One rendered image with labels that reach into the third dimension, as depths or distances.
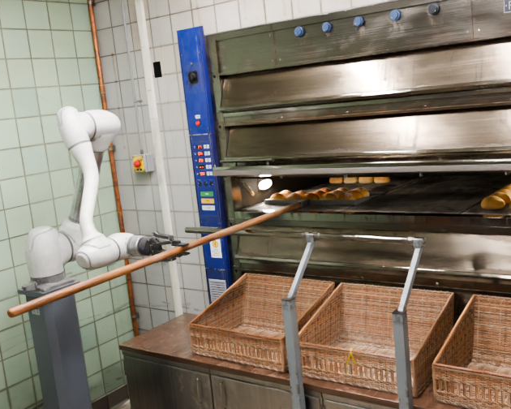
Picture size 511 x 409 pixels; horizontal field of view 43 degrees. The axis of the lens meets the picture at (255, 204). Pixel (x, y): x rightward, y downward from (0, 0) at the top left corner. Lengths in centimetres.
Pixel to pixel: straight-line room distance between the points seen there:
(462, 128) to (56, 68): 222
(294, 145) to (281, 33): 53
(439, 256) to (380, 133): 60
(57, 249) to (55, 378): 60
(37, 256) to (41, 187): 71
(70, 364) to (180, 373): 52
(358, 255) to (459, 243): 48
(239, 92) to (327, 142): 56
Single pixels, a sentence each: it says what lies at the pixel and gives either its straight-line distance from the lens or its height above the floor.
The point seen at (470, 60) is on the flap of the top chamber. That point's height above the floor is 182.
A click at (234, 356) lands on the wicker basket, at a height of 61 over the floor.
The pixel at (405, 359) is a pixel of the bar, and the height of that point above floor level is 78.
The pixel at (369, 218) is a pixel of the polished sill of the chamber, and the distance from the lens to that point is 305.
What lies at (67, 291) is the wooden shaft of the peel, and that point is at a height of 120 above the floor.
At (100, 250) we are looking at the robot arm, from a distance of 272.
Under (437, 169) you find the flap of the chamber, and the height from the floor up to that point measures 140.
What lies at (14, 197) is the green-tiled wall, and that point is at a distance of 366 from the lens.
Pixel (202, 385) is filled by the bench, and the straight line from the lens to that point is 321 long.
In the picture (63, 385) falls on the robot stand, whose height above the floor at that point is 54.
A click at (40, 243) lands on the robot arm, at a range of 312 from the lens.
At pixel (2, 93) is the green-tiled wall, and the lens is 366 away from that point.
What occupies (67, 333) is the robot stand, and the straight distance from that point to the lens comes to 322.
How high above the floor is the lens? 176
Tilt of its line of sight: 9 degrees down
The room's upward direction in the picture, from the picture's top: 6 degrees counter-clockwise
